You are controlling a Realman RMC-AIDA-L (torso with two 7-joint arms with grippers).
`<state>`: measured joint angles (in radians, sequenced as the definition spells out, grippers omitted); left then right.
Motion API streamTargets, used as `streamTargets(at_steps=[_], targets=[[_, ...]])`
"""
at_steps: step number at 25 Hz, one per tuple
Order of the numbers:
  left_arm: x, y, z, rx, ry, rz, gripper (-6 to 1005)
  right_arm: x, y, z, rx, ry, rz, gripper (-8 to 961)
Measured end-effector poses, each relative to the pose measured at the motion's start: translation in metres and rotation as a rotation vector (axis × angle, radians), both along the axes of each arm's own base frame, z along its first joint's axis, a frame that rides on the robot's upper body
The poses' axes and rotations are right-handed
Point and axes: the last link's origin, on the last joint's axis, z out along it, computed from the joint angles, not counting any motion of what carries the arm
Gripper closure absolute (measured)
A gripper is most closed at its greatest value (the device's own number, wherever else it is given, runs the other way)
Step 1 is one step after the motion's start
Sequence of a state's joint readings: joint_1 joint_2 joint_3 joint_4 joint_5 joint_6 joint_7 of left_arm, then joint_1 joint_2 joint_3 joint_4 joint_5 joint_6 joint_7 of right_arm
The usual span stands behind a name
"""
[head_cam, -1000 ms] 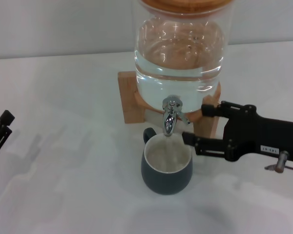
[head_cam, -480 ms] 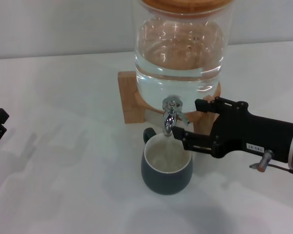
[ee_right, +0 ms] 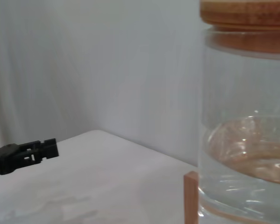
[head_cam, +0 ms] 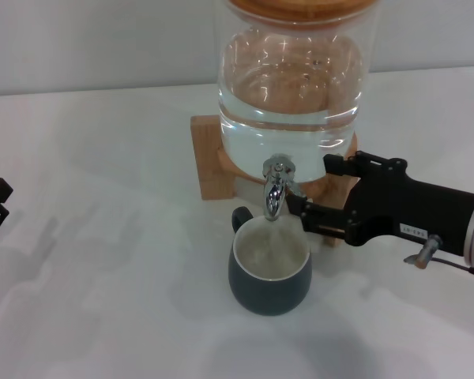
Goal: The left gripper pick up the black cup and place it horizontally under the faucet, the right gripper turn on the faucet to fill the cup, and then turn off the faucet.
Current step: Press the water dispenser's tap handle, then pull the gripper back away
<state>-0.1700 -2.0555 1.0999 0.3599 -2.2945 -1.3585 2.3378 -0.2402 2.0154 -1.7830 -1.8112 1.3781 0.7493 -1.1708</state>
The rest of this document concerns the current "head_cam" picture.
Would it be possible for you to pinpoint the glass water dispenser jar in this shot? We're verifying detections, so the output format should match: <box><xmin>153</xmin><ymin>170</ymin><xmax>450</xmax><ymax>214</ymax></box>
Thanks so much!
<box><xmin>212</xmin><ymin>0</ymin><xmax>382</xmax><ymax>186</ymax></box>

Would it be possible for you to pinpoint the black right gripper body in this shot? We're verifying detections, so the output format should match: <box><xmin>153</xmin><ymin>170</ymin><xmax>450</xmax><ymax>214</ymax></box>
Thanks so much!
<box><xmin>343</xmin><ymin>156</ymin><xmax>474</xmax><ymax>256</ymax></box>

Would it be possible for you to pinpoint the wooden jar lid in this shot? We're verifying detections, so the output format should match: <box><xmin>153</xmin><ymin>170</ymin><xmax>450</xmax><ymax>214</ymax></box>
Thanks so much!
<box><xmin>225</xmin><ymin>0</ymin><xmax>380</xmax><ymax>28</ymax></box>

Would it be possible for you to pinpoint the chrome faucet with lever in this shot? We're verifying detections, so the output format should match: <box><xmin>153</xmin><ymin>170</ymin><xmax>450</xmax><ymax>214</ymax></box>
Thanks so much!
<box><xmin>261</xmin><ymin>153</ymin><xmax>306</xmax><ymax>220</ymax></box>

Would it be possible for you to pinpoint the wooden dispenser stand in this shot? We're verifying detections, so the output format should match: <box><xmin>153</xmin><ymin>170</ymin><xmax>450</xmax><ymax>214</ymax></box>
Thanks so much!
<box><xmin>190</xmin><ymin>114</ymin><xmax>360</xmax><ymax>249</ymax></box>

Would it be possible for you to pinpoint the black ceramic cup white inside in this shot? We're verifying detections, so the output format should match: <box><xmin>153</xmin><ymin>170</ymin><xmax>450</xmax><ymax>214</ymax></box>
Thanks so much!
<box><xmin>227</xmin><ymin>205</ymin><xmax>313</xmax><ymax>316</ymax></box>

